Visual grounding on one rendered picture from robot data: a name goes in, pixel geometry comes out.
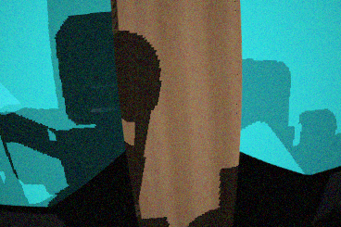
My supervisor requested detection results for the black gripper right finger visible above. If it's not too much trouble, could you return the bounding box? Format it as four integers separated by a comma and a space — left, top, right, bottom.
233, 152, 341, 227

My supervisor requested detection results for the brown wooden board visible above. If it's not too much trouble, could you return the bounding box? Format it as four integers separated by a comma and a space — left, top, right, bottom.
110, 0, 242, 227

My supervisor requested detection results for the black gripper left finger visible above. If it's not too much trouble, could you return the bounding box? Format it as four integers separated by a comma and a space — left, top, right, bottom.
0, 151, 138, 227

